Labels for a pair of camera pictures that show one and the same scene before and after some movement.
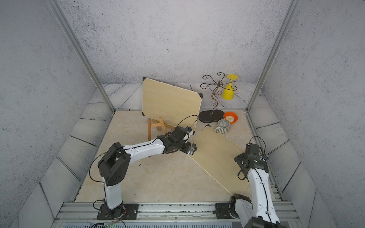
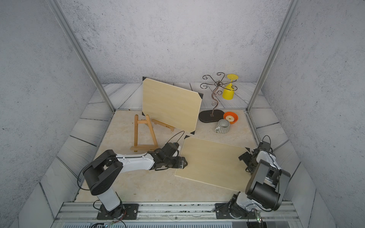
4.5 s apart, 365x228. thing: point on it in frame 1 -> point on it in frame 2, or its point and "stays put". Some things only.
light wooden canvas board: x=176 y=106 stays put
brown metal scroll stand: x=212 y=116 stays put
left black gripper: x=187 y=150 -> x=178 y=166
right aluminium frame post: x=292 y=8 stays put
